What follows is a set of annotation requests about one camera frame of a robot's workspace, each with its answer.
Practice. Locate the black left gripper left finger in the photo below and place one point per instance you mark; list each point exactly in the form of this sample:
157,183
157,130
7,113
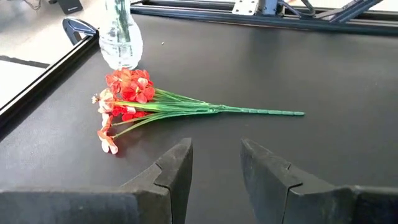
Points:
124,205

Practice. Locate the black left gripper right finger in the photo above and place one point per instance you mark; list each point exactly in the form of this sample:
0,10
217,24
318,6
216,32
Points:
311,205

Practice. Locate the red artificial flower bunch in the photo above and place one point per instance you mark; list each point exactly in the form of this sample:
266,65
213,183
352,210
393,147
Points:
186,107

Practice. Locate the clear glass vase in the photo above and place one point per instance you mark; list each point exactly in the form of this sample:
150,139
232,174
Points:
121,53

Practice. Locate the black table clamp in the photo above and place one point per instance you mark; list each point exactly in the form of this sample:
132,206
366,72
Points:
76,26

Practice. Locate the black power adapter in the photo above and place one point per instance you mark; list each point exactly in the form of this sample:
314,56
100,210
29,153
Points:
70,5

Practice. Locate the black table edge rail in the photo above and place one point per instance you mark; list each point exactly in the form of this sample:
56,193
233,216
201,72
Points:
46,77
217,18

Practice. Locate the black diagonal frame strut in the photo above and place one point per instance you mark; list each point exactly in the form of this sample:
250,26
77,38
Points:
354,11

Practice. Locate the grey frame post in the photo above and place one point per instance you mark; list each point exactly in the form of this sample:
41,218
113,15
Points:
268,6

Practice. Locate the silver frame bracket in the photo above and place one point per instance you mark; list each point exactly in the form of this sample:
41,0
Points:
245,7

